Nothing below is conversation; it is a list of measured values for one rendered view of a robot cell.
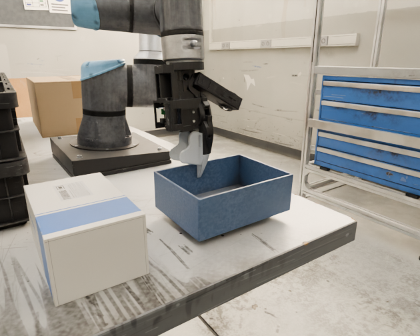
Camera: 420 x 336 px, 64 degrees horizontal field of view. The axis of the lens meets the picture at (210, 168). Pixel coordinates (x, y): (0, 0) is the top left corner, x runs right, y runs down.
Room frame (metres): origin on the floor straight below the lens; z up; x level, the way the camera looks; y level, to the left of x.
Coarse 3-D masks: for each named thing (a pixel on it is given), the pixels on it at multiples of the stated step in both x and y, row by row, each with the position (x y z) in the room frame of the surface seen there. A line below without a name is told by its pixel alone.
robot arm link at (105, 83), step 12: (108, 60) 0.91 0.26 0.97; (120, 60) 0.93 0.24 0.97; (84, 72) 0.91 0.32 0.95; (96, 72) 0.89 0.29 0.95; (108, 72) 0.90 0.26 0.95; (120, 72) 0.92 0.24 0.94; (132, 72) 0.93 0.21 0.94; (84, 84) 0.91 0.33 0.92; (96, 84) 0.89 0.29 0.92; (108, 84) 0.90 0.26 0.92; (120, 84) 0.91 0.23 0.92; (132, 84) 0.92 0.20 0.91; (84, 96) 0.91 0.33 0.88; (96, 96) 0.89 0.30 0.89; (108, 96) 0.90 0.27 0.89; (120, 96) 0.91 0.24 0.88; (132, 96) 0.92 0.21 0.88; (84, 108) 0.91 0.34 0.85; (96, 108) 0.89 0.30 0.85; (108, 108) 0.90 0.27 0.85; (120, 108) 0.92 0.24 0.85
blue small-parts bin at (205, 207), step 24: (168, 168) 0.59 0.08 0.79; (192, 168) 0.62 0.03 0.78; (216, 168) 0.65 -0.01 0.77; (240, 168) 0.68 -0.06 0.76; (264, 168) 0.62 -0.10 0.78; (168, 192) 0.53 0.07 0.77; (192, 192) 0.62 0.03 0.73; (216, 192) 0.64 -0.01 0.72; (240, 192) 0.49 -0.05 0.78; (264, 192) 0.52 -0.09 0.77; (288, 192) 0.56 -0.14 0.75; (168, 216) 0.53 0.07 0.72; (192, 216) 0.47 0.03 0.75; (216, 216) 0.47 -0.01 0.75; (240, 216) 0.50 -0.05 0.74; (264, 216) 0.53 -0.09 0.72
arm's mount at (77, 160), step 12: (132, 132) 1.11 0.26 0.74; (60, 144) 0.90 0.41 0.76; (72, 144) 0.90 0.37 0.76; (132, 144) 0.94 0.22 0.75; (144, 144) 0.96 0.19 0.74; (156, 144) 0.97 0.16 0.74; (60, 156) 0.87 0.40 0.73; (72, 156) 0.80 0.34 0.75; (84, 156) 0.80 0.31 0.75; (96, 156) 0.81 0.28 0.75; (108, 156) 0.82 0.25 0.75; (120, 156) 0.82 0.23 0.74; (132, 156) 0.84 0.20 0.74; (144, 156) 0.86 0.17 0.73; (156, 156) 0.88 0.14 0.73; (168, 156) 0.90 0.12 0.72; (72, 168) 0.76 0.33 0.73; (84, 168) 0.77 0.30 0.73; (96, 168) 0.79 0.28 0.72; (108, 168) 0.80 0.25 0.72; (120, 168) 0.83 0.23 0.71; (132, 168) 0.84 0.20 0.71; (144, 168) 0.86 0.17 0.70
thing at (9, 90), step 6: (0, 84) 0.77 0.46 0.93; (6, 84) 0.74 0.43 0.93; (6, 90) 0.57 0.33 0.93; (12, 90) 0.57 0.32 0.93; (0, 96) 0.52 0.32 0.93; (6, 96) 0.53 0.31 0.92; (12, 96) 0.54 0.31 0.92; (0, 102) 0.52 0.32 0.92; (6, 102) 0.53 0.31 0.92; (12, 102) 0.53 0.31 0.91; (0, 108) 0.52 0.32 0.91; (6, 108) 0.53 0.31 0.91
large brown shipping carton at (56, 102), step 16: (32, 80) 1.32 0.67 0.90; (48, 80) 1.32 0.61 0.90; (64, 80) 1.32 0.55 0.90; (32, 96) 1.37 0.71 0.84; (48, 96) 1.24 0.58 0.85; (64, 96) 1.27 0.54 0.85; (80, 96) 1.29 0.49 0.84; (32, 112) 1.51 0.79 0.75; (48, 112) 1.23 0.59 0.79; (64, 112) 1.26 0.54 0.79; (80, 112) 1.29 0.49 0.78; (48, 128) 1.23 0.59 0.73; (64, 128) 1.26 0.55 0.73
